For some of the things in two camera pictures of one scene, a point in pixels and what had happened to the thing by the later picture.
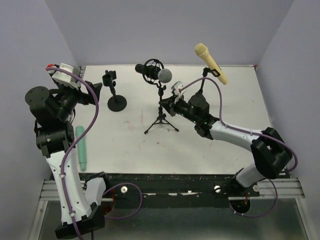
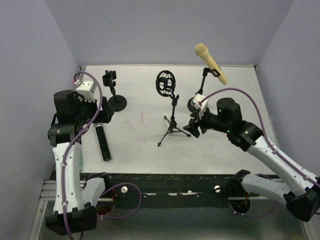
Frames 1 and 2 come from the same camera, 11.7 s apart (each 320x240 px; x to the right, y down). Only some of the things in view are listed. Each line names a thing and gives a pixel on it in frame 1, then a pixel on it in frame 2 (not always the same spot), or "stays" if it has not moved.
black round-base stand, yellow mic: [200, 98] stays
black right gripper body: [181, 107] to [205, 120]
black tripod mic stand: [162, 116] to [165, 83]
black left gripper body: [68, 97] to [90, 109]
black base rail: [153, 190] stays
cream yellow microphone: [202, 51] stays
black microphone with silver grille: [164, 75] to [103, 141]
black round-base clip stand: [116, 103] stays
